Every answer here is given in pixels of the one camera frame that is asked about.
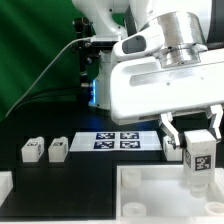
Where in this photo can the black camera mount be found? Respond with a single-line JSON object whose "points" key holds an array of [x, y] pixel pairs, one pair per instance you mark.
{"points": [[87, 54]]}

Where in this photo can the white marker sheet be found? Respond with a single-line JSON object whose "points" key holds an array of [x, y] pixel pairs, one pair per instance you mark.
{"points": [[115, 141]]}

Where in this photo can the white obstacle block left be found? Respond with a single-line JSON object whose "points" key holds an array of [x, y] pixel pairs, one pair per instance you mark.
{"points": [[6, 185]]}

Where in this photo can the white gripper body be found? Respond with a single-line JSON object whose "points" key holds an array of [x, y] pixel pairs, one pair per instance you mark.
{"points": [[141, 90]]}

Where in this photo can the white square tabletop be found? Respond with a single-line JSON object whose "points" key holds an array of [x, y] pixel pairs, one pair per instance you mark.
{"points": [[160, 194]]}

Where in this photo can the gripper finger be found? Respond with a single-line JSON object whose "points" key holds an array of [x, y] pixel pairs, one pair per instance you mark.
{"points": [[165, 123], [214, 114]]}

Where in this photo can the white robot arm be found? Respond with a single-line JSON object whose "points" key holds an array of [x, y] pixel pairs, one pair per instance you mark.
{"points": [[166, 59]]}

